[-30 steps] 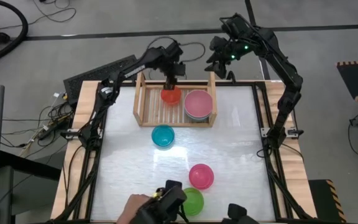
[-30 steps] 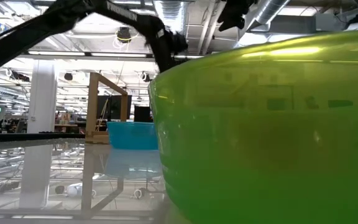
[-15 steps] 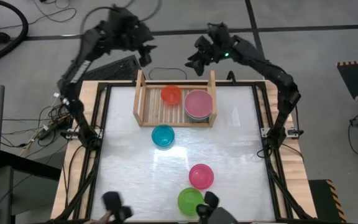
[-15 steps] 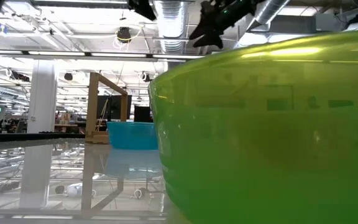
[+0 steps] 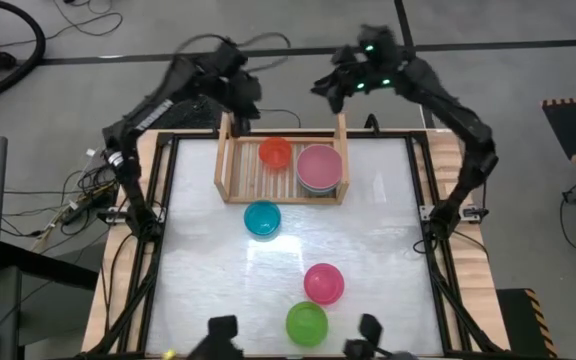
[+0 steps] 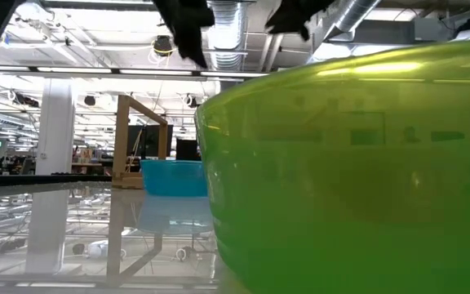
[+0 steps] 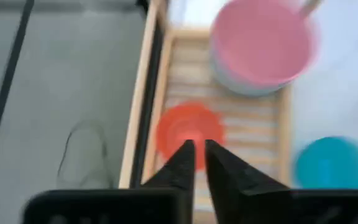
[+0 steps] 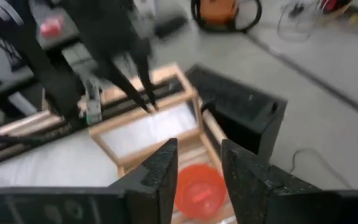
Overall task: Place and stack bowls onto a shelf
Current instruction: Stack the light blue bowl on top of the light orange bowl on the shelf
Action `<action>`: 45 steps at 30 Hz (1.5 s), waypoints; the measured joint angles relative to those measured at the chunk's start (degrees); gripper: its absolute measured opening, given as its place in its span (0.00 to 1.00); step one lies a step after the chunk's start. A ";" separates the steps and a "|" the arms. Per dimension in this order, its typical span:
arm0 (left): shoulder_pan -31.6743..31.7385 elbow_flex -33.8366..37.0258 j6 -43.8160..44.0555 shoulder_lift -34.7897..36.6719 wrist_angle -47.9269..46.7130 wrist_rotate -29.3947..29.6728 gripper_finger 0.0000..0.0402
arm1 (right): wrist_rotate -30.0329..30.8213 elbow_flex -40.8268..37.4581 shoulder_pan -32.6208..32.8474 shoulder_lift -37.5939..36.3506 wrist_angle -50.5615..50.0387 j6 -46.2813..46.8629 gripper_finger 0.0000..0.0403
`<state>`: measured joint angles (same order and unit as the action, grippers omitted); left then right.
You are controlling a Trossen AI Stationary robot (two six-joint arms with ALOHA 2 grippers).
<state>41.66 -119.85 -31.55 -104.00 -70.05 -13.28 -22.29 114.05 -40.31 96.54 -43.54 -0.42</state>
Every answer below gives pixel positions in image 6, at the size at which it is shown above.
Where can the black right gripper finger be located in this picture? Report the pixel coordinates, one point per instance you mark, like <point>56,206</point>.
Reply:
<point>296,16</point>

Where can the black monitor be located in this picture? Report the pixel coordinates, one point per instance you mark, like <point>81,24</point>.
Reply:
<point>187,149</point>

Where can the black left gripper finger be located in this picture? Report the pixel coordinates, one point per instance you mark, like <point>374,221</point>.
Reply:
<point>188,24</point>

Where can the silver corrugated ventilation duct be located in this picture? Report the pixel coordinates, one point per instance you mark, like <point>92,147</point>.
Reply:
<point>227,36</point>

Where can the long linear ceiling light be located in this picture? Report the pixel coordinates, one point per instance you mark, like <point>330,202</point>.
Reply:
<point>137,72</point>

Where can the white column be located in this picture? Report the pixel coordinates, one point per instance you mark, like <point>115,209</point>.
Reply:
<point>54,126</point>

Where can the small green translucent bowl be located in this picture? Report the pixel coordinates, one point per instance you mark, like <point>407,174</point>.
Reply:
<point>349,188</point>

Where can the black ceiling-mounted device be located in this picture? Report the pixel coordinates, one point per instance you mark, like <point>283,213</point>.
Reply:
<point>163,45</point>

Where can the small teal bowl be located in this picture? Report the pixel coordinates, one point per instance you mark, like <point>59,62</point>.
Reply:
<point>174,177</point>

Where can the silver round ventilation duct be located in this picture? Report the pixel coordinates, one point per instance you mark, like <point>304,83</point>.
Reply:
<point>349,18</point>

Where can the black table frame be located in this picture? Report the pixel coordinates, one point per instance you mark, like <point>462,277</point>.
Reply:
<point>35,180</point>

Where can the grey rectangular air duct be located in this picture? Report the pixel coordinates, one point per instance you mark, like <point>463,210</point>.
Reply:
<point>386,32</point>

